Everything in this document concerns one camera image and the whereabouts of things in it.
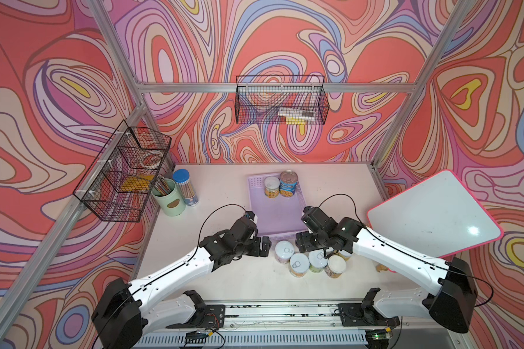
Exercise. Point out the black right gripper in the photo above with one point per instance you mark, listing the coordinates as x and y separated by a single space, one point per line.
303 241

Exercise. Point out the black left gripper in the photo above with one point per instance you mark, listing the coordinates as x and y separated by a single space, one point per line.
257 249

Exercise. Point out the pink label can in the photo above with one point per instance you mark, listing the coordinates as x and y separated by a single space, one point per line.
284 250

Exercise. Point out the purple perforated plastic basket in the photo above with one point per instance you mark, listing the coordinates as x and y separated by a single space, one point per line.
277 218

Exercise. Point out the blue label soup can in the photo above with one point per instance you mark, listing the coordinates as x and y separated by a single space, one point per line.
288 181

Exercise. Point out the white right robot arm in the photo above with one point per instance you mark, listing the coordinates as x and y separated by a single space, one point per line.
446 291

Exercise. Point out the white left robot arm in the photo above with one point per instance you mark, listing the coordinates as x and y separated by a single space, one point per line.
166 288

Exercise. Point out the green label can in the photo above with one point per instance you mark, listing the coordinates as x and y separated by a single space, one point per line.
317 261

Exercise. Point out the beige lid can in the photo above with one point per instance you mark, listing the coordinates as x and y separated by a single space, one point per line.
336 266

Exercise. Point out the orange label can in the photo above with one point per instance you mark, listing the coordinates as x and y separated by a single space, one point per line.
299 265

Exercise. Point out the wooden whiteboard stand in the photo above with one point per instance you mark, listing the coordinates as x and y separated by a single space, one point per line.
381 268

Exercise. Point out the green pencil cup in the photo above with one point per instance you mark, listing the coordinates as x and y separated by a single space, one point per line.
168 197

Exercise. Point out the blue lid pencil jar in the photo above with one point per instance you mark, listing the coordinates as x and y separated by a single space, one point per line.
183 181

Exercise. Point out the whiteboard with pink rim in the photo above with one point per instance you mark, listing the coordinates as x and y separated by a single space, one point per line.
439 217

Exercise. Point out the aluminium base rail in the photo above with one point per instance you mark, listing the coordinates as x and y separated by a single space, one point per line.
188 322

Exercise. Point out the markers in wire basket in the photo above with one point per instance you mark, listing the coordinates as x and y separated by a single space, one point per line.
296 116

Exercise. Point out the yellow item in wire basket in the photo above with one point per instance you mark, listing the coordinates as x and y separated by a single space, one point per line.
140 183

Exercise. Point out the black wire basket back wall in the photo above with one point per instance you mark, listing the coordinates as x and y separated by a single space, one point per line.
259 97

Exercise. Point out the black wire basket wall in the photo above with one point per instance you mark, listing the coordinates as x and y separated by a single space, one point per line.
130 150
259 97

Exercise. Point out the black wire basket left wall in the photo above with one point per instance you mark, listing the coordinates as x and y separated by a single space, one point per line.
130 150

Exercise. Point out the aluminium frame post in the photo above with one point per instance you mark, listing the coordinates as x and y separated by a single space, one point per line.
456 18

